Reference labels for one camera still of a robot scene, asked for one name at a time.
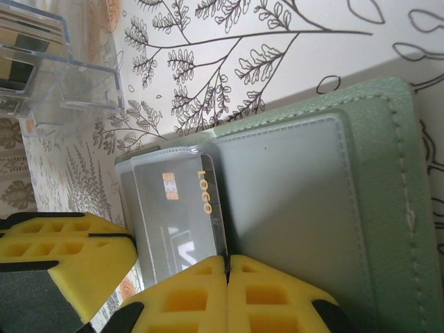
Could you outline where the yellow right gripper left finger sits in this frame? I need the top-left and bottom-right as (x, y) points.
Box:
(119, 255), (229, 333)

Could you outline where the black credit card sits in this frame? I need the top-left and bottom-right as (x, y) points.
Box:
(133, 154), (229, 284)

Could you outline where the clear acrylic box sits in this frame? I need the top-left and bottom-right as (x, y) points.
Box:
(0, 0), (126, 139)

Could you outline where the green card holder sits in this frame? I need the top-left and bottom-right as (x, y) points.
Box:
(114, 78), (444, 333)

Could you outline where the orange card with black stripe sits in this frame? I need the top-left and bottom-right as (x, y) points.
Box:
(0, 6), (67, 92)

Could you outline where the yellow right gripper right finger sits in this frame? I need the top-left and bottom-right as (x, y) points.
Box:
(227, 254), (350, 333)

